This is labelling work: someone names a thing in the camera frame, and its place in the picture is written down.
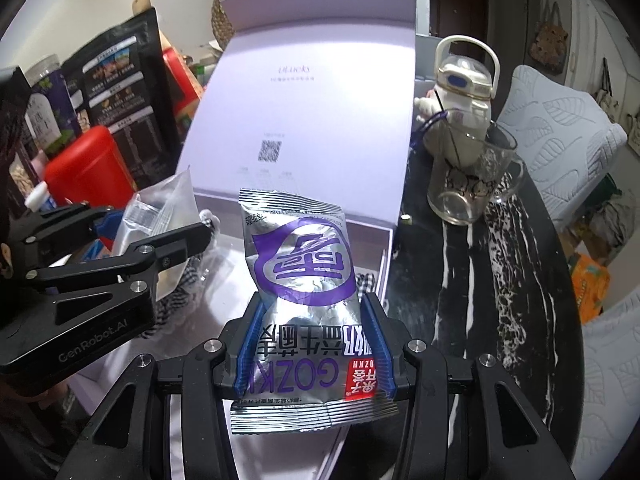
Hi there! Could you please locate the brown patterned tote bag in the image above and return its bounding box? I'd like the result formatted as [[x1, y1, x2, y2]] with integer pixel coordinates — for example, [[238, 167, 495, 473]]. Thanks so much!
[[530, 2, 571, 66]]

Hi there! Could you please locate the black snack bag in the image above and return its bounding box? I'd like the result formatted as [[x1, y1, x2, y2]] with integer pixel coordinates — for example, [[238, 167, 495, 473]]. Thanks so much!
[[62, 7, 183, 191]]

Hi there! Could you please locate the small plush keychain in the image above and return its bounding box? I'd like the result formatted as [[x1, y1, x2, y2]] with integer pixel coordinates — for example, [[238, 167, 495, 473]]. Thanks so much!
[[415, 87, 442, 122]]

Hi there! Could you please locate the white bottle blue label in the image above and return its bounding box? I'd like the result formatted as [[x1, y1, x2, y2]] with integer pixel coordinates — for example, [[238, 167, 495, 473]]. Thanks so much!
[[25, 182, 58, 213]]

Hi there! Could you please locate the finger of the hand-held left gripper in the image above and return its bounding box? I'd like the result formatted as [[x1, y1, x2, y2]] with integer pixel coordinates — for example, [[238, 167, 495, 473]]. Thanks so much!
[[27, 222, 213, 327], [10, 203, 118, 271]]

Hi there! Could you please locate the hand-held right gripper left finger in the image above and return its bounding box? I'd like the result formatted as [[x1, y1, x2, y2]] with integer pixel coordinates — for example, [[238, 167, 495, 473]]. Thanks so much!
[[52, 292, 266, 480]]

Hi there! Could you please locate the chair with leaf-pattern cover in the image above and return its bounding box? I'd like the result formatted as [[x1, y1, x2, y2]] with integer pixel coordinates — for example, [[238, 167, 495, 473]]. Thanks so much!
[[492, 65, 628, 221], [580, 290, 640, 461]]

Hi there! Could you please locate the white printed tote bag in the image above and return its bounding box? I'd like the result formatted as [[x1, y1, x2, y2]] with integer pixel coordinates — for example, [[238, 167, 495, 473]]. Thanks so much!
[[595, 57, 622, 116]]

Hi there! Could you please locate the silver purple snack packet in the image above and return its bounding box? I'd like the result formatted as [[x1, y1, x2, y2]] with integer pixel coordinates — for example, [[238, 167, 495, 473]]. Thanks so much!
[[230, 187, 401, 436]]

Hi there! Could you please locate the red carton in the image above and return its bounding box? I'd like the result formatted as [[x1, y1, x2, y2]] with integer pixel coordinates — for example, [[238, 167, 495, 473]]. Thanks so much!
[[162, 47, 206, 126]]

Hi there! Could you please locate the lavender gift box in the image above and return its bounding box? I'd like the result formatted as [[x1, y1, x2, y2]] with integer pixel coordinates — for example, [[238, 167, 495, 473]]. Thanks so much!
[[67, 0, 418, 480]]

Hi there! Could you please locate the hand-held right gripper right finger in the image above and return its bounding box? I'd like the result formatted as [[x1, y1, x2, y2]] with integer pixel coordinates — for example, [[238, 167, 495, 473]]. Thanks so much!
[[360, 292, 576, 480]]

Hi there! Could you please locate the clear zip bag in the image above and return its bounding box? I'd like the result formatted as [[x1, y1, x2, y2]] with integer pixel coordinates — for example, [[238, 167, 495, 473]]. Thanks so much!
[[110, 165, 201, 291]]

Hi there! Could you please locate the dark label jar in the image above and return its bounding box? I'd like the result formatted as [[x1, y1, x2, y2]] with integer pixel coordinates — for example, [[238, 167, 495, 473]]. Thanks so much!
[[25, 57, 76, 148]]

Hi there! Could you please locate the orange bag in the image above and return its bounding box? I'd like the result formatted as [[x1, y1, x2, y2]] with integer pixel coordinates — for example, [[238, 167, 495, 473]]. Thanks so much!
[[570, 252, 612, 311]]

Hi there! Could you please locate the glass mug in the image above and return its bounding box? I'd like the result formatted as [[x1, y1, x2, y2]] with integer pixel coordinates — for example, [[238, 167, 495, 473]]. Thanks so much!
[[426, 122, 526, 226]]

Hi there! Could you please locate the white water bottle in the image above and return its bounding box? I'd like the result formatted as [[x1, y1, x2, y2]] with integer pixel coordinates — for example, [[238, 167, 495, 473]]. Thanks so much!
[[432, 35, 501, 171]]

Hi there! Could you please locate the brown door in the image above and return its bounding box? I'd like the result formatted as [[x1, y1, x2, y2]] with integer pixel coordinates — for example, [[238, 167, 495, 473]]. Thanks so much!
[[430, 0, 488, 36]]

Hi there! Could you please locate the red plastic container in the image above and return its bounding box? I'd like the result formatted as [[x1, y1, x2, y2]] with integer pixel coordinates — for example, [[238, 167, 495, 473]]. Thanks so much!
[[45, 125, 138, 211]]

